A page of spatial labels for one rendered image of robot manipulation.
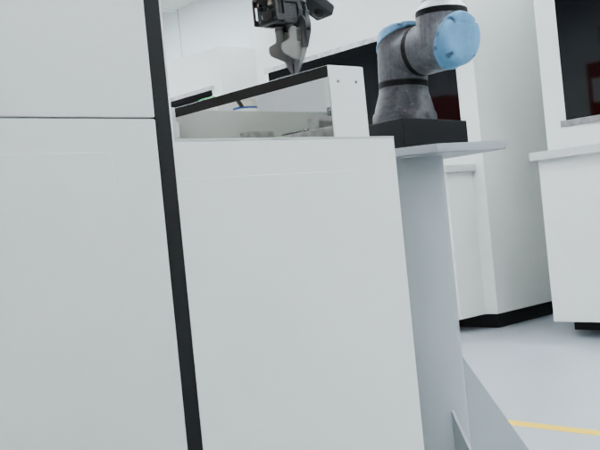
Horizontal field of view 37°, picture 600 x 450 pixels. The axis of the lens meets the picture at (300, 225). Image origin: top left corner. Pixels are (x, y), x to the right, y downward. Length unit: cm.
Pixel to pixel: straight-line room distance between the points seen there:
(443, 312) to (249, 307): 76
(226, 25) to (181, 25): 67
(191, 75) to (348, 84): 520
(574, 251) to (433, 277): 239
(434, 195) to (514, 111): 320
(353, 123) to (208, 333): 54
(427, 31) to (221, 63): 464
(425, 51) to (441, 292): 54
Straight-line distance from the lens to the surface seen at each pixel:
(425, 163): 206
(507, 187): 510
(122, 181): 106
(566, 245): 443
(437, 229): 207
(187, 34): 847
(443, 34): 199
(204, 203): 136
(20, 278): 99
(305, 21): 178
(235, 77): 665
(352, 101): 169
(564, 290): 447
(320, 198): 152
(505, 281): 503
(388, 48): 212
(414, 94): 209
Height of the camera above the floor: 68
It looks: level
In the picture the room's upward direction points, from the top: 6 degrees counter-clockwise
